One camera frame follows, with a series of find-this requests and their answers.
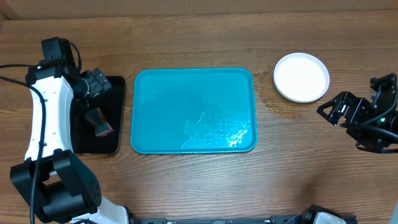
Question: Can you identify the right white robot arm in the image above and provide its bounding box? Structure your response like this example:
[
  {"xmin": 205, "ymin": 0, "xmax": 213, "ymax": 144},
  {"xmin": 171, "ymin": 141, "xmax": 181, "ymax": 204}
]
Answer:
[{"xmin": 317, "ymin": 73, "xmax": 397, "ymax": 154}]

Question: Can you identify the red green scrub sponge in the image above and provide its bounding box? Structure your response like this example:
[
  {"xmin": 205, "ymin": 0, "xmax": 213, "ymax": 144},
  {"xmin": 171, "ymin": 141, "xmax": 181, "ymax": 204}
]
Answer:
[{"xmin": 85, "ymin": 108, "xmax": 113, "ymax": 137}]

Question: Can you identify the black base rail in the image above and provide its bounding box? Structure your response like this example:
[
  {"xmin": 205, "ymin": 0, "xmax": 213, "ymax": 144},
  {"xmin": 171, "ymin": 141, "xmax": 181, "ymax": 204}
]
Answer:
[{"xmin": 127, "ymin": 204, "xmax": 358, "ymax": 224}]

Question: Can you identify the white plate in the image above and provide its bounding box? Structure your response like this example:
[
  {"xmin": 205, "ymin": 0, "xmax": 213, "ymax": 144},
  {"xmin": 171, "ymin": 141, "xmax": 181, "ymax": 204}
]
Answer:
[{"xmin": 273, "ymin": 52, "xmax": 330, "ymax": 103}]

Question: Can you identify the black plastic tray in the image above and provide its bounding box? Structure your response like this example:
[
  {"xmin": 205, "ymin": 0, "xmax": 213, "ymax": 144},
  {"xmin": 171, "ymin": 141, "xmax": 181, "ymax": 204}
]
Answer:
[{"xmin": 70, "ymin": 76, "xmax": 126, "ymax": 154}]

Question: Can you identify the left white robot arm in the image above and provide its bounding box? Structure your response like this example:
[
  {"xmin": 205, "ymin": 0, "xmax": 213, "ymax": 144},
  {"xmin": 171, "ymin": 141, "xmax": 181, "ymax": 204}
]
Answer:
[{"xmin": 10, "ymin": 37, "xmax": 136, "ymax": 223}]

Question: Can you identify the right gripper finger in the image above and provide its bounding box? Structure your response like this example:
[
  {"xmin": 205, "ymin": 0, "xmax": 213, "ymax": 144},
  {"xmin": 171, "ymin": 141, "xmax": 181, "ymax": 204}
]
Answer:
[
  {"xmin": 317, "ymin": 91, "xmax": 345, "ymax": 120},
  {"xmin": 329, "ymin": 102, "xmax": 347, "ymax": 126}
]

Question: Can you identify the teal plastic tray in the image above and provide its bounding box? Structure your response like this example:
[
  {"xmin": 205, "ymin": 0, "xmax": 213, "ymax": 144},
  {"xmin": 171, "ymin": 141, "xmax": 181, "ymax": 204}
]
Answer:
[{"xmin": 131, "ymin": 67, "xmax": 257, "ymax": 154}]

